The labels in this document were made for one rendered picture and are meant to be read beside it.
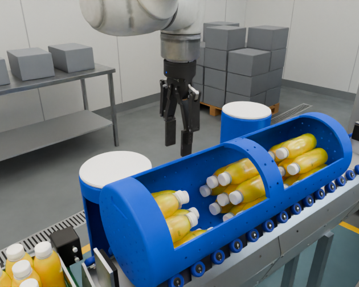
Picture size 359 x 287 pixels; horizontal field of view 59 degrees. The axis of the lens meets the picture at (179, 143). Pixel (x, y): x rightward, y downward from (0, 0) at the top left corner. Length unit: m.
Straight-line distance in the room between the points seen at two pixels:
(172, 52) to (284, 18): 5.51
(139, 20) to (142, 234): 0.44
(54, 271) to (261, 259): 0.63
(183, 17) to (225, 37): 3.62
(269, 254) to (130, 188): 0.58
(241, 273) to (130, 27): 0.80
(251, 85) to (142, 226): 3.56
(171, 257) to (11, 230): 2.16
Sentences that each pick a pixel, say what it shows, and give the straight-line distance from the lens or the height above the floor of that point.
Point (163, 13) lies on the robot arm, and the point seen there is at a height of 1.63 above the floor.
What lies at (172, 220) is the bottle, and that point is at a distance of 0.85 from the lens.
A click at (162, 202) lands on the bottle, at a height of 1.16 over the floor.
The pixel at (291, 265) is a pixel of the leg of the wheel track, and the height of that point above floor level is 0.32.
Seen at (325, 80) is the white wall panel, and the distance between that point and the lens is 5.95.
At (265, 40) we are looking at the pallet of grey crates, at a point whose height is 1.05.
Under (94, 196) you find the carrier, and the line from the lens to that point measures 1.20.
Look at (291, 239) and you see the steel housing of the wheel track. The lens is 1.25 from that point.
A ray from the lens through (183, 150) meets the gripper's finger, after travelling 0.79.
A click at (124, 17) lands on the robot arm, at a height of 1.62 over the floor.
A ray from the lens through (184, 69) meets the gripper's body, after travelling 0.72.
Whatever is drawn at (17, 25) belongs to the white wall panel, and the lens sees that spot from 3.99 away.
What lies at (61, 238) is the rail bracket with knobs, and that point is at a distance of 1.04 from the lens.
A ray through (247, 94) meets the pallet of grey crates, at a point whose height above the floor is 0.44.
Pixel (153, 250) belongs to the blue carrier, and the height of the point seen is 1.15.
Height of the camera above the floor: 1.67
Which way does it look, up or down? 26 degrees down
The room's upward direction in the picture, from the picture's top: straight up
